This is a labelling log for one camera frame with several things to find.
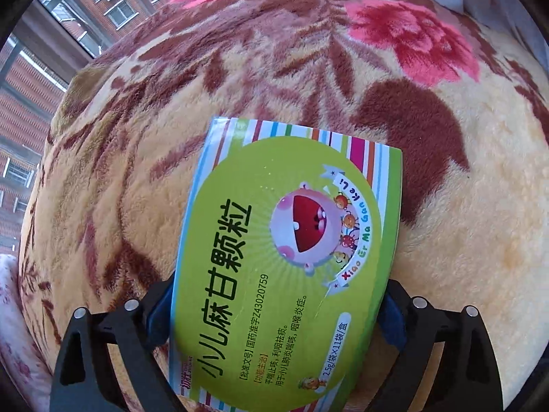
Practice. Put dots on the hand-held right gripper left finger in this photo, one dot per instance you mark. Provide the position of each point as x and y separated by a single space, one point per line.
161 313

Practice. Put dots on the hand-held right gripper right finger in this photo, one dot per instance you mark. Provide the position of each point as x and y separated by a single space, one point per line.
392 322

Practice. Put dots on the green striped medicine box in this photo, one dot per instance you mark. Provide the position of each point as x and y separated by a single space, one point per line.
266 274

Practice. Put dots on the pink floral sheet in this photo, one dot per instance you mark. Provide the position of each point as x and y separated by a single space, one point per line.
17 343

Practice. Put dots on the red brick building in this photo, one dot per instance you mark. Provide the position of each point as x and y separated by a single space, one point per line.
25 107

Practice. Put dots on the floral plush blanket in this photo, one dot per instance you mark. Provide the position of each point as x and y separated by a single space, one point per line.
300 73

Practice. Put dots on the dark window frame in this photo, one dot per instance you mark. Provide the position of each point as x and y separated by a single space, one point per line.
47 30

